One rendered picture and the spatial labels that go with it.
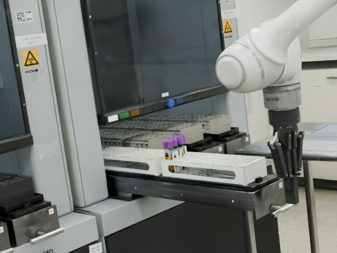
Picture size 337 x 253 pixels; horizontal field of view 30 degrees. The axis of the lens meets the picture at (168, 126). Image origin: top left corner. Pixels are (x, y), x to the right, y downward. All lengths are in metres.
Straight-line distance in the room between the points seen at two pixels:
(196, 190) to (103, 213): 0.29
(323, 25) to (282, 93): 3.37
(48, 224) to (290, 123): 0.68
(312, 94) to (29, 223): 2.84
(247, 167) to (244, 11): 2.75
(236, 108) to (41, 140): 0.87
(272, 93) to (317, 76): 2.68
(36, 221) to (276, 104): 0.68
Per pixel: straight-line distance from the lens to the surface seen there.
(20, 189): 1.73
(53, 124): 1.80
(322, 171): 4.30
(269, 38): 1.32
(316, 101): 4.20
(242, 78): 1.30
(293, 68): 1.47
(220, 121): 2.27
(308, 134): 2.12
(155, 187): 1.80
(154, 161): 1.80
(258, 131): 4.36
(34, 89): 1.76
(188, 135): 2.15
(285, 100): 1.49
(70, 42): 1.84
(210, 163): 1.67
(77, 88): 1.85
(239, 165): 1.61
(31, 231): 1.68
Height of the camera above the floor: 1.25
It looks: 10 degrees down
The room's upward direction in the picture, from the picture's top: 7 degrees counter-clockwise
